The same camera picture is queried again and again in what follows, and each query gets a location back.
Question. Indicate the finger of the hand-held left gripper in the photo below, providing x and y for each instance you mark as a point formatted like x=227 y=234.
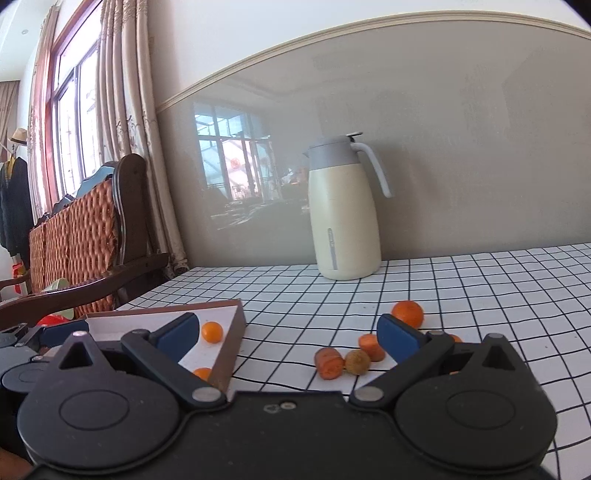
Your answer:
x=57 y=333

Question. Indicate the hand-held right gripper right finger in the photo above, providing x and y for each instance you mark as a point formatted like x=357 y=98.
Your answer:
x=396 y=337

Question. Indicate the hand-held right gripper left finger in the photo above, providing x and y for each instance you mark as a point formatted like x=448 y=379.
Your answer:
x=178 y=336

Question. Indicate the carrot piece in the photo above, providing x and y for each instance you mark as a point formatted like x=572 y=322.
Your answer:
x=329 y=362
x=370 y=347

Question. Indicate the small kiwi fruit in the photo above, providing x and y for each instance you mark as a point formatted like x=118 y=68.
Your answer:
x=358 y=361

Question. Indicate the brown cardboard box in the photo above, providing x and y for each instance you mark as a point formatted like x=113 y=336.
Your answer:
x=231 y=341

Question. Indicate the red plastic bag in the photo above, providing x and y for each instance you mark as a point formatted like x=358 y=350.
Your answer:
x=53 y=320

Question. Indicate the green cup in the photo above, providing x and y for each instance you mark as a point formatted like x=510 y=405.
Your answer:
x=60 y=285

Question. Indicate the wooden sofa with woven cushion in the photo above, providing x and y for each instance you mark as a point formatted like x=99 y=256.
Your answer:
x=78 y=240

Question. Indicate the white checked tablecloth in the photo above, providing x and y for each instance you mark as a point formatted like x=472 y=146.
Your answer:
x=508 y=300

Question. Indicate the cream thermos jug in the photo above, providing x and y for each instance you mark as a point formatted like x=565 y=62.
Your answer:
x=344 y=221

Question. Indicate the dark coat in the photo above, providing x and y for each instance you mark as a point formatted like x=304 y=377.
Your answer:
x=16 y=207

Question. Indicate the straw hat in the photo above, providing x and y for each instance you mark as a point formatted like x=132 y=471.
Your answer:
x=19 y=136

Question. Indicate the beige curtain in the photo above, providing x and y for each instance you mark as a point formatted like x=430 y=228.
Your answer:
x=41 y=115
x=134 y=138

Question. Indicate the window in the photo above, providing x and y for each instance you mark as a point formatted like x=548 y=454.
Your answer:
x=69 y=129

